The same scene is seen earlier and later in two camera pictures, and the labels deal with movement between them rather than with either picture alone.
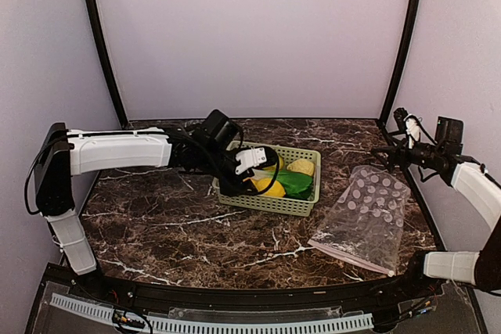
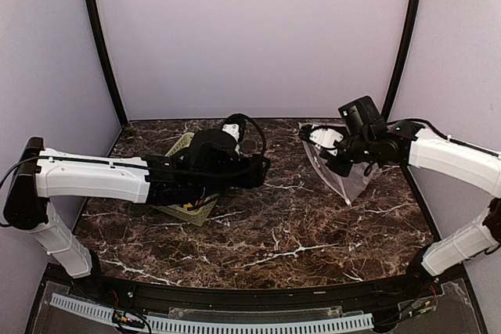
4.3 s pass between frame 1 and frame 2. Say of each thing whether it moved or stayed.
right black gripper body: moved
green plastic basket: moved
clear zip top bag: moved
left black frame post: stayed
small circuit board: stayed
